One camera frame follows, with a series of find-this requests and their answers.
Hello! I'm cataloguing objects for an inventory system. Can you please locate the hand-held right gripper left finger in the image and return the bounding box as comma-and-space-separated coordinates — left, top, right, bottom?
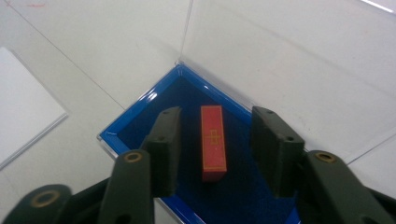
141, 106, 183, 199

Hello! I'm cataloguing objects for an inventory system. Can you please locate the blue box with clear lid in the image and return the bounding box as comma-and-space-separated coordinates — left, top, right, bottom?
96, 0, 396, 224

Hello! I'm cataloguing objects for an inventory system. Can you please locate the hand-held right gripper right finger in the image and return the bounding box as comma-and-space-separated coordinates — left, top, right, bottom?
250, 105, 305, 199

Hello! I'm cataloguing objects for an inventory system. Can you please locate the white paper sheet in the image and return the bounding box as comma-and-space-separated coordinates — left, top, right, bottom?
0, 46, 69, 172

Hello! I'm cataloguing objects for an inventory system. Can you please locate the red rectangular block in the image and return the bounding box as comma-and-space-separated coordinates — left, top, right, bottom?
200, 105, 228, 183

